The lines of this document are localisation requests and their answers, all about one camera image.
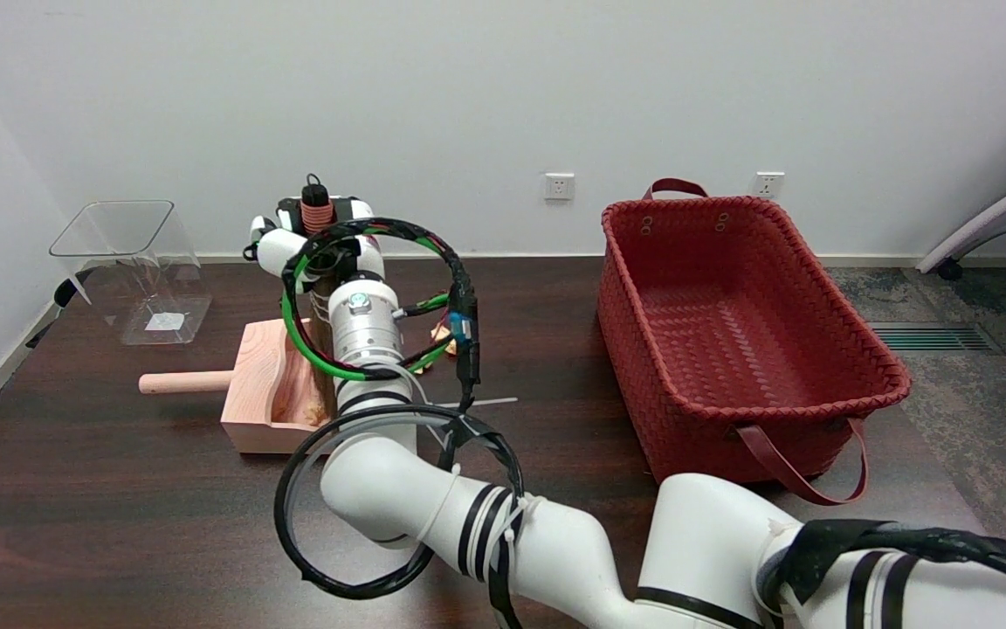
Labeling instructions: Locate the red woven basket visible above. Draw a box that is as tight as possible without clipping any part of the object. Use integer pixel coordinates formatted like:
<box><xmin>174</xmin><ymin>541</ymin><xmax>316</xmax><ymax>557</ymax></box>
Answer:
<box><xmin>597</xmin><ymin>178</ymin><xmax>913</xmax><ymax>506</ymax></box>

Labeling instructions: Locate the brown hand brush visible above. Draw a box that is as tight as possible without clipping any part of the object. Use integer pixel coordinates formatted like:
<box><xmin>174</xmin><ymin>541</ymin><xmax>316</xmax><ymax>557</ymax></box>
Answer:
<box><xmin>300</xmin><ymin>173</ymin><xmax>340</xmax><ymax>425</ymax></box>

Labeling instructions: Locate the thin black cable loop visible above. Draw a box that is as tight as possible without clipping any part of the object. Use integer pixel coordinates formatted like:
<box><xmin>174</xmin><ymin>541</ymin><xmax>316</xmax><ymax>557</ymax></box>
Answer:
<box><xmin>274</xmin><ymin>404</ymin><xmax>526</xmax><ymax>601</ymax></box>

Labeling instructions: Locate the green cable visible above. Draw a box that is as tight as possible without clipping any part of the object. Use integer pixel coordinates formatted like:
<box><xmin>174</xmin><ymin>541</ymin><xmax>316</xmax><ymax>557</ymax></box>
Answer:
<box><xmin>283</xmin><ymin>252</ymin><xmax>456</xmax><ymax>383</ymax></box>

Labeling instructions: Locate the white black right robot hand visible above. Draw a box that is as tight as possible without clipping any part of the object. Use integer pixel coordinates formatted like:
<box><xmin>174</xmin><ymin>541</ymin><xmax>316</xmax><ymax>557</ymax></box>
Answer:
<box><xmin>245</xmin><ymin>197</ymin><xmax>386</xmax><ymax>289</ymax></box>

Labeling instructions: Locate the metal floor vent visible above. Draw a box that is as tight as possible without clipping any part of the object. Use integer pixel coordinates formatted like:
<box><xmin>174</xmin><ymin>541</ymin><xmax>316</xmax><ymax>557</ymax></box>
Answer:
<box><xmin>870</xmin><ymin>321</ymin><xmax>1002</xmax><ymax>355</ymax></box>

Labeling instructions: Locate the black sleeved arm cable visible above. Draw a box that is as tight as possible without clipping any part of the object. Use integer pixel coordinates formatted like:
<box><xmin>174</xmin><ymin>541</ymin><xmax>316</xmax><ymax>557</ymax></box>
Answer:
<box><xmin>765</xmin><ymin>520</ymin><xmax>1006</xmax><ymax>605</ymax></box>

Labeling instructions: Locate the white cable tie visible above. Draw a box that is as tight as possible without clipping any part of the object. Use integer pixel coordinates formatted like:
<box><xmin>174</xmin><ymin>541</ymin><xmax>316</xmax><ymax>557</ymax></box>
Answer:
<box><xmin>420</xmin><ymin>397</ymin><xmax>520</xmax><ymax>412</ymax></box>

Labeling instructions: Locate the clear plastic container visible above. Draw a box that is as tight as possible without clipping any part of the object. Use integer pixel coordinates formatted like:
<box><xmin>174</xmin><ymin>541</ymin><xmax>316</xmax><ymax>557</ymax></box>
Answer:
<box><xmin>49</xmin><ymin>200</ymin><xmax>212</xmax><ymax>346</ymax></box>

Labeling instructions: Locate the wooden dustpan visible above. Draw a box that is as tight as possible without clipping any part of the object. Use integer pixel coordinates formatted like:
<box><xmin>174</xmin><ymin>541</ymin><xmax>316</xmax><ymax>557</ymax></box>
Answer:
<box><xmin>139</xmin><ymin>319</ymin><xmax>338</xmax><ymax>455</ymax></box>

